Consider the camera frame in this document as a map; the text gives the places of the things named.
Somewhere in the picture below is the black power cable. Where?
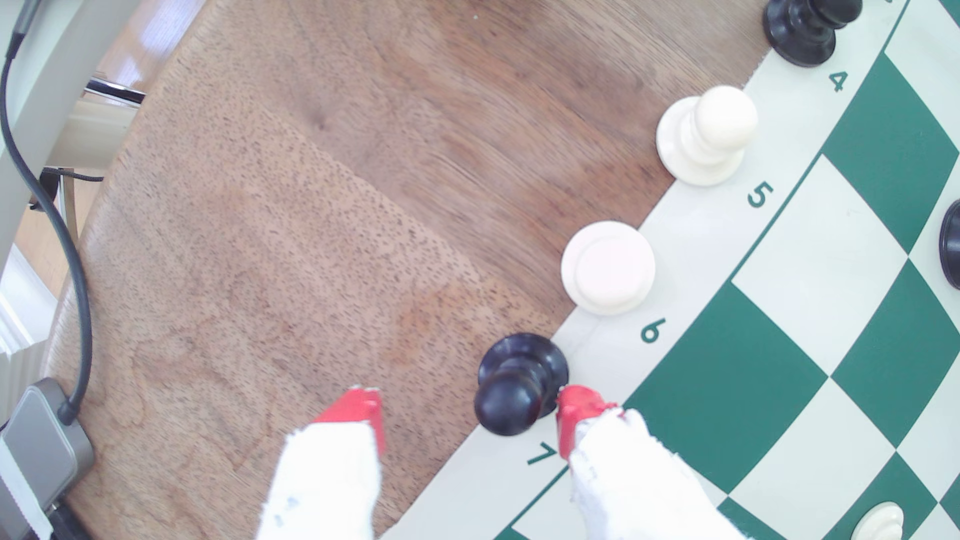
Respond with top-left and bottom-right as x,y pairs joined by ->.
0,0 -> 95,426

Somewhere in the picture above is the green and cream chess mat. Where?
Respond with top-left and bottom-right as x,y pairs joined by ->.
382,0 -> 960,540

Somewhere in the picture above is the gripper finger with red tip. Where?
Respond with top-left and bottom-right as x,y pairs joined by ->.
255,386 -> 388,540
555,384 -> 752,540

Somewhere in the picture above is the grey power adapter box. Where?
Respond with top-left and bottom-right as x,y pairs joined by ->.
0,377 -> 96,540

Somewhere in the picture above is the grey furniture frame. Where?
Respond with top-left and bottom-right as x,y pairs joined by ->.
0,0 -> 145,282

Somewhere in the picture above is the large black chess piece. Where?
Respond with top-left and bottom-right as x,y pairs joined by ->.
939,198 -> 960,291

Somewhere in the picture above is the black chess pawn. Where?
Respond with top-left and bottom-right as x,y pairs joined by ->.
762,0 -> 864,69
473,332 -> 570,438

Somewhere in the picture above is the white chess pawn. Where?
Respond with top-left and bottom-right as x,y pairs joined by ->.
560,219 -> 657,317
655,84 -> 759,188
850,501 -> 906,540

